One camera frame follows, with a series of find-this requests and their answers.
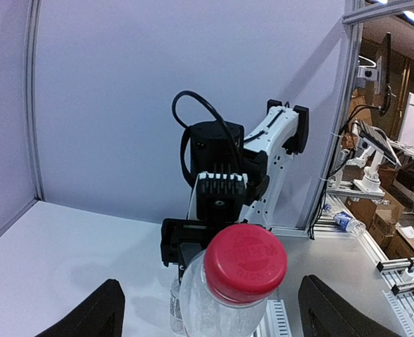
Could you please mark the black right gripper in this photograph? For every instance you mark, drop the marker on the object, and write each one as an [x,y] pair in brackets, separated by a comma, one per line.
[182,240]

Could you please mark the clear bottle green blue label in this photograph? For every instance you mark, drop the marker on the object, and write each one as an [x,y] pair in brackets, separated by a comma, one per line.
[176,322]

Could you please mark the background monitor on stand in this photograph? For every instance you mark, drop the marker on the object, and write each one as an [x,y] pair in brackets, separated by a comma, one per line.
[382,90]

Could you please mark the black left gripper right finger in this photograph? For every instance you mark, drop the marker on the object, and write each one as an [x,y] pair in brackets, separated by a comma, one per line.
[325,313]

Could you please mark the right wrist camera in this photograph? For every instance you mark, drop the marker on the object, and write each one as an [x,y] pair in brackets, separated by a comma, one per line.
[217,197]

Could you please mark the red bottle cap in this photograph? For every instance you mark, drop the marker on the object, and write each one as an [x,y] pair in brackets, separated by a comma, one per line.
[244,263]

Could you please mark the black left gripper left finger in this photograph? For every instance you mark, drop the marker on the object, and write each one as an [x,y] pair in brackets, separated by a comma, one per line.
[100,314]

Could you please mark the clear bottle red label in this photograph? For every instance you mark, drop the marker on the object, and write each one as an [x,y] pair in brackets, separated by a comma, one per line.
[206,314]

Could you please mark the background plastic water bottle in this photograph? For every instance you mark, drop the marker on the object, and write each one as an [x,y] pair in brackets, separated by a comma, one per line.
[344,221]

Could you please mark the cardboard boxes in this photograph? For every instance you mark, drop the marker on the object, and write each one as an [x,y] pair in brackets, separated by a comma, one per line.
[382,218]

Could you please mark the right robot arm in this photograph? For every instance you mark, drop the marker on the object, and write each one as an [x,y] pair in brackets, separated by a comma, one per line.
[264,156]

